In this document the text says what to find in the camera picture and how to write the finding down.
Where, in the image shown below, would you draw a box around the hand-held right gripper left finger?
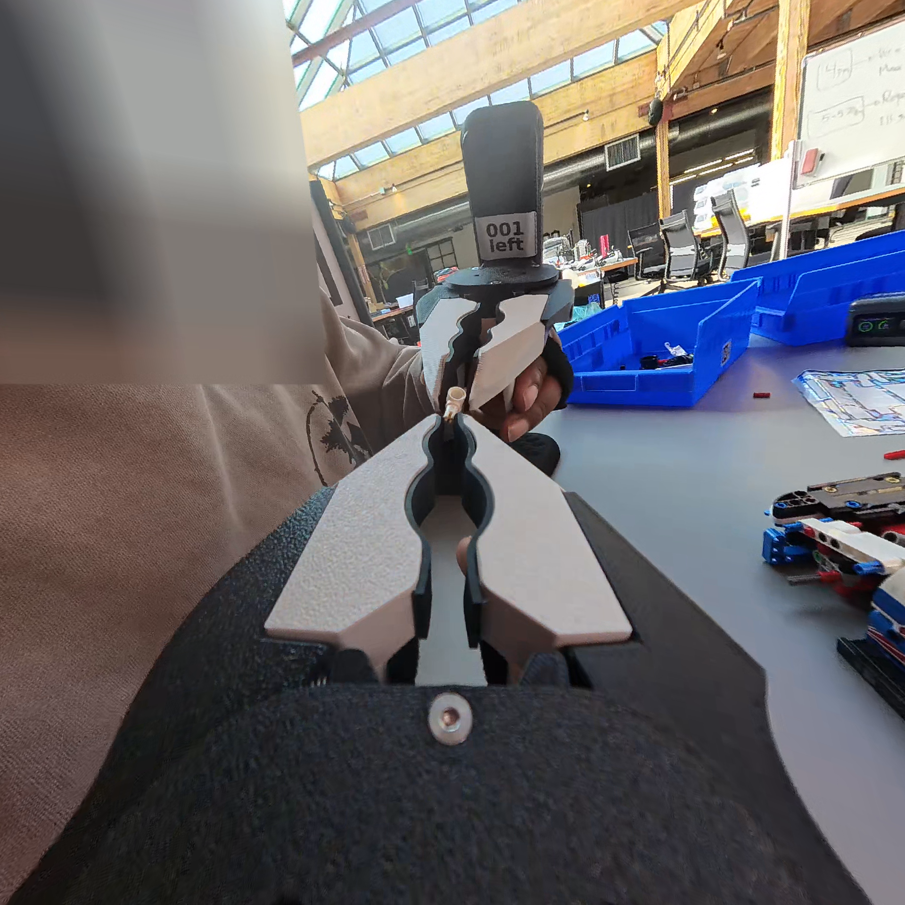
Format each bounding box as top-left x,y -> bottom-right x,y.
265,414 -> 436,684

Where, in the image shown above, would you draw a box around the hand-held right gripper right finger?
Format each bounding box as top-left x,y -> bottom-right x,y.
458,413 -> 634,684

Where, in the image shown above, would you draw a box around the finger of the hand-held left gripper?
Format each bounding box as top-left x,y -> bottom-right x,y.
468,293 -> 550,412
422,296 -> 483,403

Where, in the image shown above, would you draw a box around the person's left forearm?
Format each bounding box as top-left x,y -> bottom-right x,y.
332,311 -> 436,453

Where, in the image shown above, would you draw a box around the grey desk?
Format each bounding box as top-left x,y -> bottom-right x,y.
509,331 -> 905,905

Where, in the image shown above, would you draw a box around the person's left hand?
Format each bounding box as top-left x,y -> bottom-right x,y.
498,338 -> 568,444

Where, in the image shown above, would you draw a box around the blue plastic parts bin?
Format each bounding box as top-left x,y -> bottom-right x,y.
732,230 -> 905,347
557,278 -> 762,408

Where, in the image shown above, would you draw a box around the small black toy parts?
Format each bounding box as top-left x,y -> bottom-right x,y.
621,341 -> 698,373

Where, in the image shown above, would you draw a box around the black office chair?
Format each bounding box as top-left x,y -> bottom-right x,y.
659,211 -> 715,289
709,189 -> 752,281
626,223 -> 667,284

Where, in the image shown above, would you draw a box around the person in beige sweatshirt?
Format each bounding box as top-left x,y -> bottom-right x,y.
0,286 -> 434,905

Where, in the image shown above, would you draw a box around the stack of clear storage boxes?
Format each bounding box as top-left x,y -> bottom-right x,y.
691,164 -> 794,222

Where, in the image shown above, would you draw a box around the toy brick race car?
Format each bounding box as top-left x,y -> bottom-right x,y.
761,472 -> 905,716

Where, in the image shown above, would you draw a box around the wooden workbench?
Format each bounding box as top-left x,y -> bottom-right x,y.
696,185 -> 905,255

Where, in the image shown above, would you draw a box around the toy instruction booklet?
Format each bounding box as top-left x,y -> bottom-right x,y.
792,368 -> 905,438

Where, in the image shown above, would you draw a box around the whiteboard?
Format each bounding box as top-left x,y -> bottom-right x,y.
797,27 -> 905,190

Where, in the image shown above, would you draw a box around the black device with display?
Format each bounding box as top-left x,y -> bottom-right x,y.
846,295 -> 905,348

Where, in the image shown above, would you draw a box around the metal air duct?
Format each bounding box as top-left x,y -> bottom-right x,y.
541,92 -> 779,186

